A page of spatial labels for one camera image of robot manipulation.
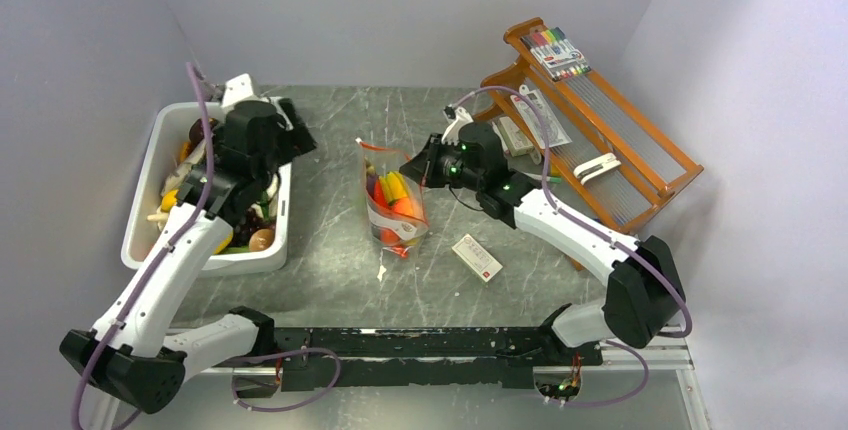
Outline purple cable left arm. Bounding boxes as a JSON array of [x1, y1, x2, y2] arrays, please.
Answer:
[[69, 61, 220, 430]]

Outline yellow banana bunch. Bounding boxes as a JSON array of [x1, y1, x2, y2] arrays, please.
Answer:
[[385, 172, 411, 211]]

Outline clear zip bag orange zipper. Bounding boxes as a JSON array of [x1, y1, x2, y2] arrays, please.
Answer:
[[355, 138, 429, 259]]

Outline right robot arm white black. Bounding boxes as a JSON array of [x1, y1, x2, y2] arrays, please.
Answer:
[[400, 123, 685, 364]]

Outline pack of coloured markers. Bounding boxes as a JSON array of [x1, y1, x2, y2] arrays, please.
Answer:
[[520, 27, 592, 81]]

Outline white cardboard box red logo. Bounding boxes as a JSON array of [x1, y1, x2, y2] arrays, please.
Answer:
[[452, 234, 503, 283]]

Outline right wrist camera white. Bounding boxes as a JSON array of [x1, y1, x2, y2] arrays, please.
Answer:
[[441, 105, 473, 145]]

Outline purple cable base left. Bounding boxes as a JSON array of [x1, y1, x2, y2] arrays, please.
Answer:
[[230, 346, 342, 414]]

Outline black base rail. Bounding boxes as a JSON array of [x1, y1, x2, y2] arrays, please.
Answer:
[[275, 327, 603, 389]]

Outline white eraser box on rack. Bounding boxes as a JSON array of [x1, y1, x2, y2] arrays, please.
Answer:
[[495, 116, 535, 157]]

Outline dark purple grape bunch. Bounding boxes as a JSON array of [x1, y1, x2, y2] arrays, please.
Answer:
[[231, 208, 273, 247]]

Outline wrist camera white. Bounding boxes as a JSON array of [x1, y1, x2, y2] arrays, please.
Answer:
[[221, 73, 259, 112], [441, 105, 473, 145]]

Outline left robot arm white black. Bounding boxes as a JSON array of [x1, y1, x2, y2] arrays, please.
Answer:
[[60, 97, 316, 414]]

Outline orange wooden rack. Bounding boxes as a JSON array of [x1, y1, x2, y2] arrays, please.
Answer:
[[474, 18, 704, 234]]

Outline brown kiwi fruit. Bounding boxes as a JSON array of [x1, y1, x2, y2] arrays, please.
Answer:
[[248, 228, 275, 252]]

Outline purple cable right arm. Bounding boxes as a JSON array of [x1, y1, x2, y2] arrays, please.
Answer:
[[447, 85, 694, 339]]

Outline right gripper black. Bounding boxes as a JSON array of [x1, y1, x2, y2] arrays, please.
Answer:
[[399, 133, 483, 193]]

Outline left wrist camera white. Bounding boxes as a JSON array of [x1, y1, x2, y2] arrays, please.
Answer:
[[221, 73, 259, 112]]

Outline white stapler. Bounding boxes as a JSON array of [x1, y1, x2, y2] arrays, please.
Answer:
[[573, 152, 621, 185]]

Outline white plastic food bin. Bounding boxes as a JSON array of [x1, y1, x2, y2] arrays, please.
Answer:
[[121, 102, 292, 278]]

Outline packaged card on rack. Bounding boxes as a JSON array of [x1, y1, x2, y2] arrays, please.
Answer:
[[511, 84, 572, 148]]

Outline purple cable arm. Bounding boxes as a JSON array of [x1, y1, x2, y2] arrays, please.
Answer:
[[69, 61, 220, 430], [447, 85, 694, 339]]

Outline dark purple mangosteen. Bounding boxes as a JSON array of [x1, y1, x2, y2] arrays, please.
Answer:
[[188, 118, 219, 147]]

